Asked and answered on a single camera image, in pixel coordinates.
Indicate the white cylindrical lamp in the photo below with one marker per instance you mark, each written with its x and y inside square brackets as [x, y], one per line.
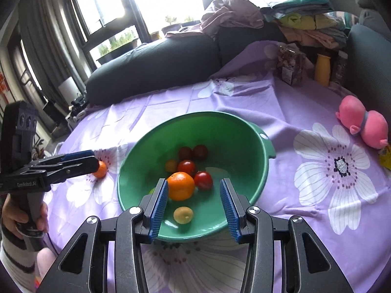
[69, 90]

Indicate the stack of folded clothes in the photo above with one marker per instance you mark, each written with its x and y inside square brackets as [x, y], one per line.
[308, 22]

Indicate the brown longan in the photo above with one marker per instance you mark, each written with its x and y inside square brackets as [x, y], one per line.
[183, 215]
[171, 166]

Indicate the window planter box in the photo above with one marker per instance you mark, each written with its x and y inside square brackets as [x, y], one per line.
[119, 51]

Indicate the grey curtain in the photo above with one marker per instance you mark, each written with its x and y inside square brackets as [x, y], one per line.
[51, 46]

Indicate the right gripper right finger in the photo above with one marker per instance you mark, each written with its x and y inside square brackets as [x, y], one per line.
[307, 265]

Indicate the red cherry tomato front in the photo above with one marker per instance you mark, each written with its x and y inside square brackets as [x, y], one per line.
[203, 180]

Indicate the brown longan front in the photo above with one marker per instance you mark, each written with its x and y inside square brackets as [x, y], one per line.
[183, 215]

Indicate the large orange tangerine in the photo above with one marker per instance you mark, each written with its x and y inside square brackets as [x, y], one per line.
[181, 186]

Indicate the striped left sleeve forearm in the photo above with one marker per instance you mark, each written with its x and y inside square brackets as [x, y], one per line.
[18, 261]

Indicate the person's left hand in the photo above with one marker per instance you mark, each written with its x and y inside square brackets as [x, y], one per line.
[12, 214]

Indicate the dark green sofa cushion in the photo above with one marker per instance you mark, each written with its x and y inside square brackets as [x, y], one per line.
[172, 62]

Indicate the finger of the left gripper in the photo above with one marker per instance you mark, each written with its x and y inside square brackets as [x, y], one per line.
[58, 172]
[77, 156]

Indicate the pink plush toy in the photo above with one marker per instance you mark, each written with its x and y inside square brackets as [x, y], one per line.
[369, 124]

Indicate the small red cherry tomato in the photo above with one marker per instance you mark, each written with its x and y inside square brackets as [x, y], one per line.
[185, 153]

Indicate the pink crumpled clothing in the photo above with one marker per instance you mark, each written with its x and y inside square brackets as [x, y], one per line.
[223, 13]

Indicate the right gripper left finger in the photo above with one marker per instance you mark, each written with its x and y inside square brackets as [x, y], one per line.
[82, 264]

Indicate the red cherry tomato back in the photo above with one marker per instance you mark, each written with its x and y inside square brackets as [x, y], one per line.
[200, 152]

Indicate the grey armchair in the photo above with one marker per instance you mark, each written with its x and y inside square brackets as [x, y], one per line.
[369, 59]

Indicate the snack bag with label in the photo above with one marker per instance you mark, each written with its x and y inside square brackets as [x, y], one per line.
[290, 65]

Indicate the green plastic bowl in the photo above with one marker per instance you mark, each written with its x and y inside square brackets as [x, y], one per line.
[238, 150]

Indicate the brown longan back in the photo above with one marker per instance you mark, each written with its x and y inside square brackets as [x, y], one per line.
[171, 166]

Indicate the red chinese knot decoration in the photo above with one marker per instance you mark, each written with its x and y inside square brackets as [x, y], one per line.
[4, 88]

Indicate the yellow bottle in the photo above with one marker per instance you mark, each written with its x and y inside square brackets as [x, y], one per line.
[323, 70]

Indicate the purple floral tablecloth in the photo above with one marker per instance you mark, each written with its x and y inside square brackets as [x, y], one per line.
[320, 171]

